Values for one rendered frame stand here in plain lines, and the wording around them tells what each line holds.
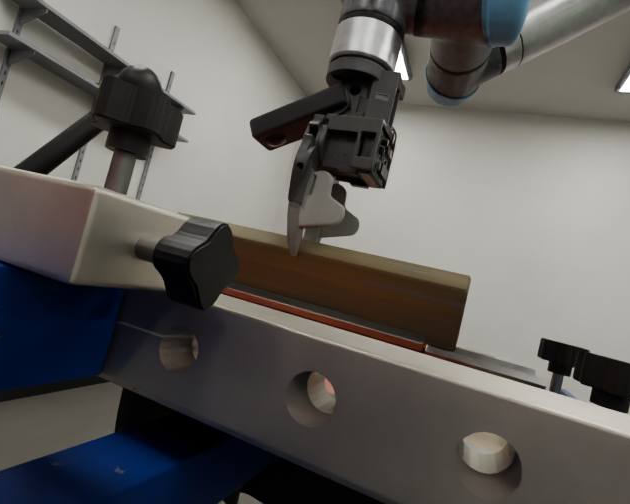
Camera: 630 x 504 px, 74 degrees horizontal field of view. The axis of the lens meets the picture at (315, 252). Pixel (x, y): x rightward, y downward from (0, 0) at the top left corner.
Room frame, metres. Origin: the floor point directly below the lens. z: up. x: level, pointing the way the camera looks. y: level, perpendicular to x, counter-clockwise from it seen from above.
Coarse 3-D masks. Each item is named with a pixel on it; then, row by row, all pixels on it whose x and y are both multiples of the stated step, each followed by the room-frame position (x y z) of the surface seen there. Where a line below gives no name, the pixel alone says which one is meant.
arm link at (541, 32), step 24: (552, 0) 0.50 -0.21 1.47; (576, 0) 0.50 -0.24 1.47; (600, 0) 0.50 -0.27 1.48; (624, 0) 0.50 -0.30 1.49; (528, 24) 0.51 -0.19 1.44; (552, 24) 0.51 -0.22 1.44; (576, 24) 0.51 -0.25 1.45; (600, 24) 0.53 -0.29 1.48; (504, 48) 0.52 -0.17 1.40; (528, 48) 0.52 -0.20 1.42; (552, 48) 0.54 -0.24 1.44; (432, 72) 0.54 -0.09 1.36; (456, 72) 0.50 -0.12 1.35; (480, 72) 0.52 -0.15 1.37; (504, 72) 0.55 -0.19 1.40; (432, 96) 0.60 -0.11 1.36; (456, 96) 0.57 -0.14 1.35
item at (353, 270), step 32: (256, 256) 0.47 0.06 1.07; (288, 256) 0.45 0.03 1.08; (320, 256) 0.43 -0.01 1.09; (352, 256) 0.43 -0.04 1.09; (256, 288) 0.49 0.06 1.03; (288, 288) 0.47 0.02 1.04; (320, 288) 0.45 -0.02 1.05; (352, 288) 0.43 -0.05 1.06; (384, 288) 0.42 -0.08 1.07; (416, 288) 0.40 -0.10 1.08; (448, 288) 0.39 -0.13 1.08; (384, 320) 0.43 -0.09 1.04; (416, 320) 0.42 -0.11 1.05; (448, 320) 0.40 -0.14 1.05
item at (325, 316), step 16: (240, 288) 0.49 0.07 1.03; (272, 304) 0.48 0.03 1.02; (288, 304) 0.47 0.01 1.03; (304, 304) 0.47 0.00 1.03; (320, 320) 0.46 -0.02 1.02; (336, 320) 0.45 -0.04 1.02; (352, 320) 0.44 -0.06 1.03; (368, 320) 0.44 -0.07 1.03; (384, 336) 0.43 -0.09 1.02; (400, 336) 0.42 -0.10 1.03; (416, 336) 0.42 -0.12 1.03
